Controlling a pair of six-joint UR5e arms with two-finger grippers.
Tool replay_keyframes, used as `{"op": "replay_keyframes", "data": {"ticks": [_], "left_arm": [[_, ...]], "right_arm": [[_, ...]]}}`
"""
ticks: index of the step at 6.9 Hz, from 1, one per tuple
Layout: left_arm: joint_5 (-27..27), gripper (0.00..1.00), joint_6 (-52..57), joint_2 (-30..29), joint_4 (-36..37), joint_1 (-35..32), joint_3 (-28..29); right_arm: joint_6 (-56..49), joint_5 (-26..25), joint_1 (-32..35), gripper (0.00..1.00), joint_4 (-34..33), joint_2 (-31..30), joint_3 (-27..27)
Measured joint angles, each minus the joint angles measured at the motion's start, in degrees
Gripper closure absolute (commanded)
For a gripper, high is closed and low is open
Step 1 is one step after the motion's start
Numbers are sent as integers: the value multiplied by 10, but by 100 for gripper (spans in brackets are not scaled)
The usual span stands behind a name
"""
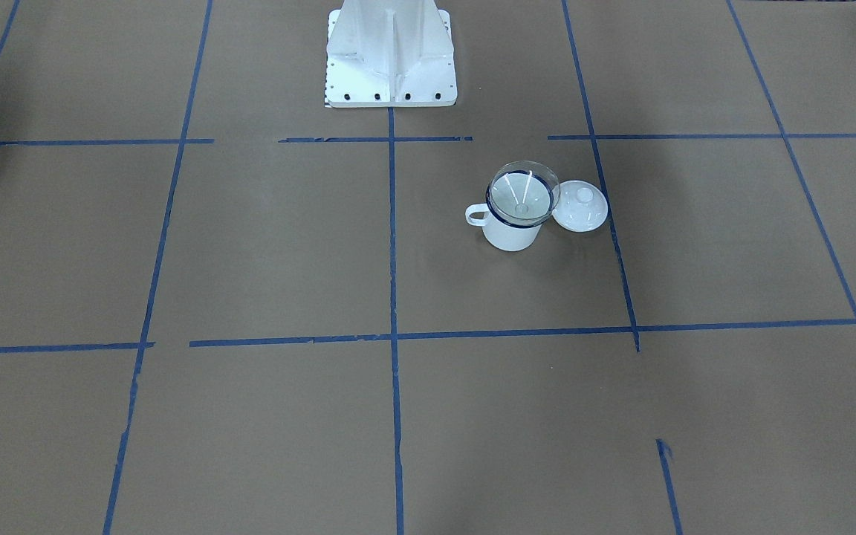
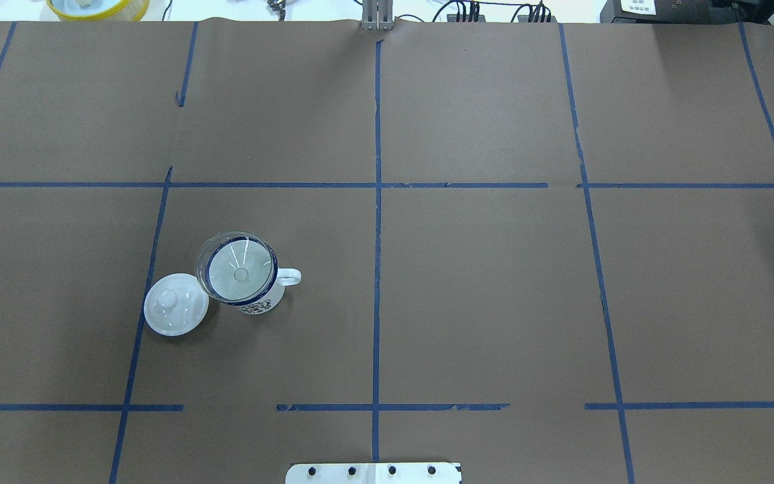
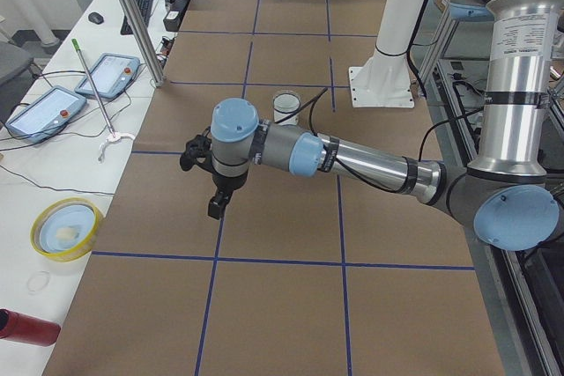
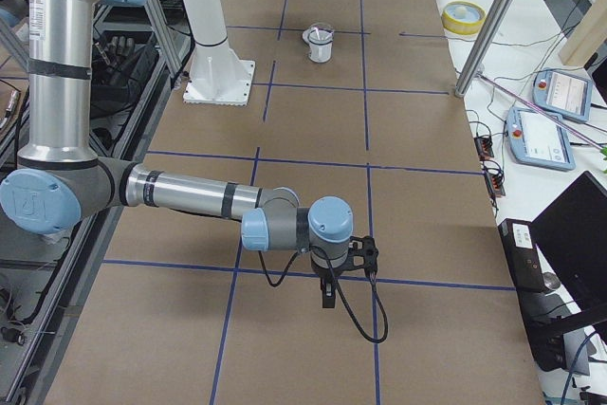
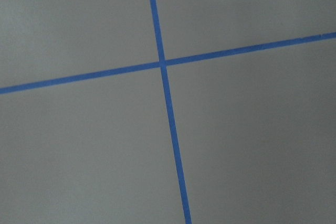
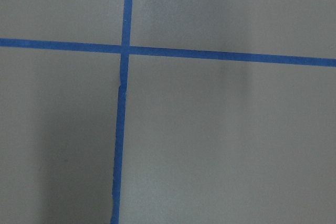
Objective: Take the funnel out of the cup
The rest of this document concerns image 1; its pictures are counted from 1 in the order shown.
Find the white pedestal column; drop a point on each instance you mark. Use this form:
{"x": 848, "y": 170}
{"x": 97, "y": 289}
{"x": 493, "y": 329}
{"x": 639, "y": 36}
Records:
{"x": 389, "y": 53}

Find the white cup lid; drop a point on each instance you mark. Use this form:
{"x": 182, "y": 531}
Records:
{"x": 581, "y": 207}

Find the brown paper table cover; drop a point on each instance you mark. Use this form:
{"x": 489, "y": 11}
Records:
{"x": 228, "y": 309}

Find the white enamel cup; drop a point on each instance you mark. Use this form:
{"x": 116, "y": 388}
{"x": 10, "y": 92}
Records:
{"x": 510, "y": 223}

